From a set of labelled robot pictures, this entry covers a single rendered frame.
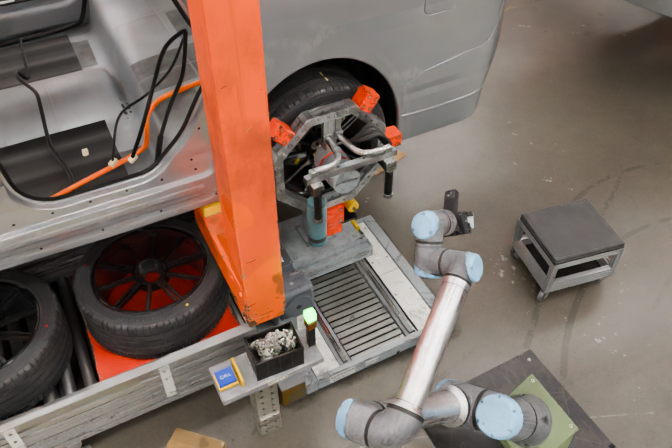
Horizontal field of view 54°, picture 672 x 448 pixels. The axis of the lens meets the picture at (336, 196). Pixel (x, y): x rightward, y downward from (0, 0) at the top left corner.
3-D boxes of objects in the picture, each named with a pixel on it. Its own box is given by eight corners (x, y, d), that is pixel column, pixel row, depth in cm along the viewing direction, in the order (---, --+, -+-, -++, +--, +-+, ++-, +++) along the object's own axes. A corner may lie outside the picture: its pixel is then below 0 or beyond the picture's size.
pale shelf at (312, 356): (306, 331, 280) (306, 326, 278) (324, 362, 269) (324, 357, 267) (209, 372, 266) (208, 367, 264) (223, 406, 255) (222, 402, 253)
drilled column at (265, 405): (273, 408, 300) (266, 355, 272) (282, 426, 294) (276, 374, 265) (252, 417, 297) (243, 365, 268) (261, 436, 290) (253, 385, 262)
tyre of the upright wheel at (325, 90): (386, 87, 326) (284, 39, 281) (412, 112, 311) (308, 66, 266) (315, 191, 348) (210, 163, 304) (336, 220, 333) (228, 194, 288)
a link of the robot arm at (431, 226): (408, 239, 221) (409, 209, 221) (426, 237, 231) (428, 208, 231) (433, 242, 216) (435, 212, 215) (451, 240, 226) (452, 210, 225)
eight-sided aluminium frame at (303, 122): (375, 181, 326) (381, 87, 289) (382, 189, 322) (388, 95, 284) (273, 217, 308) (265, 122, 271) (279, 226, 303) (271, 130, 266)
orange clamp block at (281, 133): (288, 124, 279) (273, 116, 272) (296, 134, 274) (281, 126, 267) (278, 137, 280) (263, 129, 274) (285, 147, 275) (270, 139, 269)
